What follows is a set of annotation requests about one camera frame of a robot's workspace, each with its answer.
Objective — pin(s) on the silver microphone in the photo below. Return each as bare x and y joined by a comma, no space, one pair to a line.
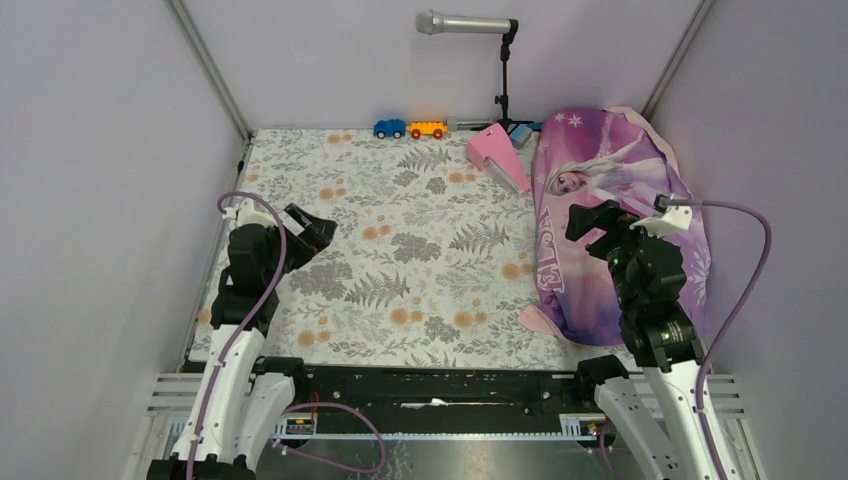
432,23

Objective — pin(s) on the floral table mat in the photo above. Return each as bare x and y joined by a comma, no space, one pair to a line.
431,265

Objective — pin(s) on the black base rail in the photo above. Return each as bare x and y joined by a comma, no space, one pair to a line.
416,403

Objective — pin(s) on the small light blue block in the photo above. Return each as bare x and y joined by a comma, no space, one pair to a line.
519,135

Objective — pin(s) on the black microphone stand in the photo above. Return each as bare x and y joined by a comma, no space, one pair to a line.
502,100

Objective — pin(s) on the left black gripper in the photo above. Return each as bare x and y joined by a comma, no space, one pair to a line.
314,236

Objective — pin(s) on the pink wedge box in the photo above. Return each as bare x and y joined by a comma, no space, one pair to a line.
491,150

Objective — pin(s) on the blue toy car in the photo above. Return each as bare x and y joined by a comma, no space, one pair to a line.
389,128

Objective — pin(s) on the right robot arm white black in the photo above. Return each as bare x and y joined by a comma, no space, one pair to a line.
648,276

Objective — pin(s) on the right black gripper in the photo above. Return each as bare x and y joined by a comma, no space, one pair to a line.
608,215

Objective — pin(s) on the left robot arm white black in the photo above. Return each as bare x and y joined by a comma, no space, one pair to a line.
238,403

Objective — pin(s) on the orange yellow toy wagon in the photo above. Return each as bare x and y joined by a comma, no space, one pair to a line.
417,130

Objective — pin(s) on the pink purple Elsa pillowcase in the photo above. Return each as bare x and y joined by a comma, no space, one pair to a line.
595,172

